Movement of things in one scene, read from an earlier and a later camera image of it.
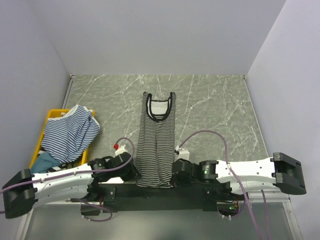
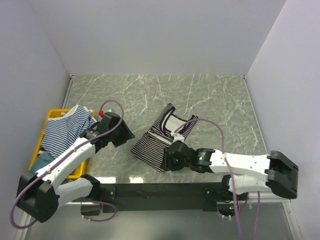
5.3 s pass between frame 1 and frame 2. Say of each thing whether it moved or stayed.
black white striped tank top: moved
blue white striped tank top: stayed
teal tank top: stayed
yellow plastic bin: stayed
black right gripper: moved
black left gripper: moved
